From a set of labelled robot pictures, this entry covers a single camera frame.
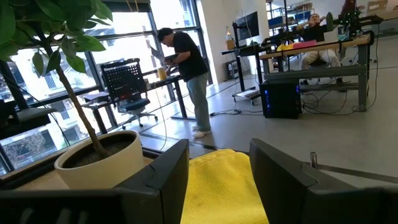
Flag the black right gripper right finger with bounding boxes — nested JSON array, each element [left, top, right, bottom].
[[249, 138, 357, 224]]

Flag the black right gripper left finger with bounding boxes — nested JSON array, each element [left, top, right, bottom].
[[114, 139, 190, 224]]

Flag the yellow microfiber towel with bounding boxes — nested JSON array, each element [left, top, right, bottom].
[[180, 148, 270, 224]]

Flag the green plant in white pot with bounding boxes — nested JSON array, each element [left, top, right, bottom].
[[0, 0, 146, 190]]

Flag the black computer tower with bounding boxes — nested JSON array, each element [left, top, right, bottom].
[[259, 79, 303, 119]]

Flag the black standing desk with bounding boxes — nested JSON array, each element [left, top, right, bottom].
[[141, 73, 196, 121]]

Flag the small dark side table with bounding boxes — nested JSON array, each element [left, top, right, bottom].
[[81, 91, 119, 135]]

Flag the black mesh office chair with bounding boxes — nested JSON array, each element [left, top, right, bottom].
[[99, 58, 159, 130]]

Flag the person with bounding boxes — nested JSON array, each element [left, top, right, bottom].
[[157, 27, 213, 139], [292, 12, 345, 86]]

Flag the black monitor desk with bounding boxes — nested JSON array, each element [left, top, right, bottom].
[[219, 43, 272, 102]]

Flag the large window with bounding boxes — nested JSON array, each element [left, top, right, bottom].
[[0, 0, 206, 175]]

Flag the black padded seat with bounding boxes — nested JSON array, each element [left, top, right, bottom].
[[0, 99, 59, 140]]

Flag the black computer monitor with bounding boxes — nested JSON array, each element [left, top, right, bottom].
[[234, 11, 260, 40]]

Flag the blue storage shelf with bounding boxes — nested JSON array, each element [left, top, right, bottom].
[[266, 2, 315, 30]]

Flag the wooden workbench gray frame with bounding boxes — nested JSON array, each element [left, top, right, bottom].
[[259, 34, 373, 112]]

